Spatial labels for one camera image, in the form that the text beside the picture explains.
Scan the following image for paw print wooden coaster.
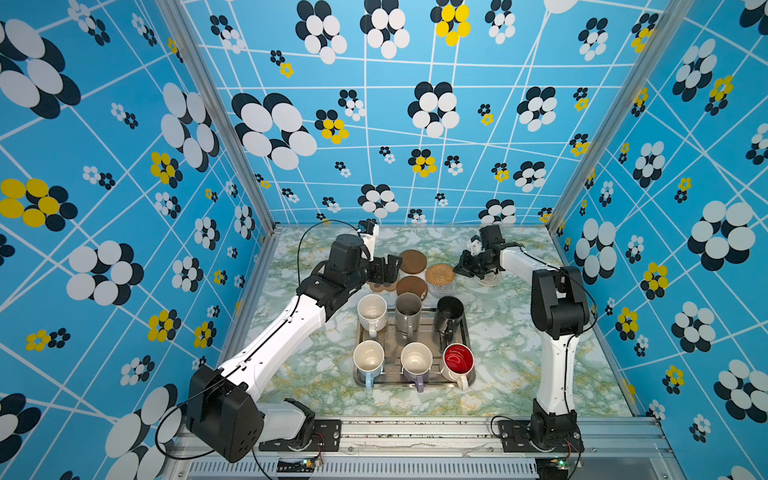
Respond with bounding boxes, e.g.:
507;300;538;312
368;281;398;293

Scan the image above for round brown coaster front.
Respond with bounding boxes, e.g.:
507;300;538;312
396;275;429;301

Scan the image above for round brown coaster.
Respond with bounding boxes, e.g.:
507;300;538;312
400;249;428;275
396;275;429;301

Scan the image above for woven rattan coaster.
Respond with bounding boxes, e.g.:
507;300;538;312
425;263;456;287

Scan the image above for clear glass patterned coaster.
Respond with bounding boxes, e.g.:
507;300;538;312
475;272;503;287

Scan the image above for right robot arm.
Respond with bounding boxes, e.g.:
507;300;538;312
454;225;591;453

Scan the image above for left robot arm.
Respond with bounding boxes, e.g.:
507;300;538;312
185;225;402;463

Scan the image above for white speckled mug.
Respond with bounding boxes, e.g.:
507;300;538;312
357;294;388;339

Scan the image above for grey metallic mug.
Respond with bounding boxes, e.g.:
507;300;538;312
395;292;422;340

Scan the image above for black mug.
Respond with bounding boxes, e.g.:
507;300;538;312
433;296;464;350

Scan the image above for metal serving tray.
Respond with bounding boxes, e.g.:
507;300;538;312
352;307;476;391

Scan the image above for red interior white mug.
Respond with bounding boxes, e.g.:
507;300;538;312
440;343;475;390

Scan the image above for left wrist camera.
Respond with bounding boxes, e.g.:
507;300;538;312
358;219;380;259

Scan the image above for white mug blue handle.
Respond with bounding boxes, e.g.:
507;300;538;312
353;340;385;390

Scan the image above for white mug purple handle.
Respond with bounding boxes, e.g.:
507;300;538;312
400;342;433;393

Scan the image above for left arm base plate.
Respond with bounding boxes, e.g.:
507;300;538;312
258;419;342;453

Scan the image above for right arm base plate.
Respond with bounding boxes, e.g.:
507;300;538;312
492;418;585;455

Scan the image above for aluminium front frame rail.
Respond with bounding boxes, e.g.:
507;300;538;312
161;416;685;479

